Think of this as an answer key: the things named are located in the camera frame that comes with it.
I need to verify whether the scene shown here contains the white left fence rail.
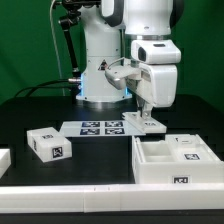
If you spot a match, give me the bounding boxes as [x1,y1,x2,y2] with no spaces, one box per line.
[0,149,11,178]

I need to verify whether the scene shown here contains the white front fence rail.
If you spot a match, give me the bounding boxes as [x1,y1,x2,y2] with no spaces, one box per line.
[0,183,224,213]

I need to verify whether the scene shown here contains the white fence rail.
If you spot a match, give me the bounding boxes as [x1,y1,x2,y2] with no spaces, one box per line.
[0,149,11,178]
[0,183,224,213]

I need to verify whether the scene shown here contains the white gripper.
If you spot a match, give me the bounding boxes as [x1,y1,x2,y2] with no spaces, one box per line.
[128,40,181,119]

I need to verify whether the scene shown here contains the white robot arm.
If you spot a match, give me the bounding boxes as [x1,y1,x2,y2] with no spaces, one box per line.
[79,0,184,120]

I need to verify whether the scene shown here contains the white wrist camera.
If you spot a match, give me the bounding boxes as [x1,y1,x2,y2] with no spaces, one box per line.
[105,66,139,90]

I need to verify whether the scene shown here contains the black cables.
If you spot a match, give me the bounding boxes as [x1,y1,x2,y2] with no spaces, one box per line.
[13,77,82,98]

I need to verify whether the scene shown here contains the white marker base plate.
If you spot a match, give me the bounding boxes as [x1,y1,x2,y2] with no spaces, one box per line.
[60,120,142,137]

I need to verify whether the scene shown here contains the white cabinet top block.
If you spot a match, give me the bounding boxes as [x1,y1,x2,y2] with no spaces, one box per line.
[27,127,72,162]

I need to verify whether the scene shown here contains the white cabinet door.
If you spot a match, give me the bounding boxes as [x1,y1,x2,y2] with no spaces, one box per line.
[165,134,219,162]
[122,112,167,134]

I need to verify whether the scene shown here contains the white cabinet body box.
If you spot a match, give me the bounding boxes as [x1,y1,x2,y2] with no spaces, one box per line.
[132,137,224,184]

